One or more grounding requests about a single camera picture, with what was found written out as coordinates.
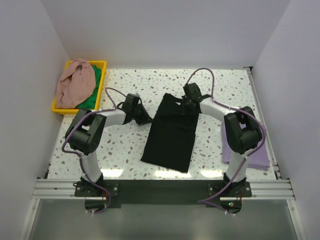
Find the aluminium front rail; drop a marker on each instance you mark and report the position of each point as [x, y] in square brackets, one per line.
[142, 189]

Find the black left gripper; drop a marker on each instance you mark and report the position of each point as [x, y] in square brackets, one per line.
[145, 118]

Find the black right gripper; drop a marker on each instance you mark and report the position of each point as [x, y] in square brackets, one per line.
[184, 110]

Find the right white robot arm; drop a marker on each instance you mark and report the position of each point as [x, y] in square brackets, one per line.
[245, 135]

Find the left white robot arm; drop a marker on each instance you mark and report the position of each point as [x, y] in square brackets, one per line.
[84, 134]

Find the yellow plastic bin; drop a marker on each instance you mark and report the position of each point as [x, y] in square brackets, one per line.
[103, 66]

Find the green t shirt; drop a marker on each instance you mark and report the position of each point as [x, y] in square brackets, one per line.
[90, 102]

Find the black t shirt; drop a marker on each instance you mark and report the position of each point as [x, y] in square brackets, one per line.
[171, 136]

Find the folded purple t shirt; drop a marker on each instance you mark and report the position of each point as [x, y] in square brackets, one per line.
[259, 160]

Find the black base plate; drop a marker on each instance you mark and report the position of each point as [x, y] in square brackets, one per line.
[107, 193]

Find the pink t shirt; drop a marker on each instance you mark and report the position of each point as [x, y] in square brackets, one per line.
[75, 85]

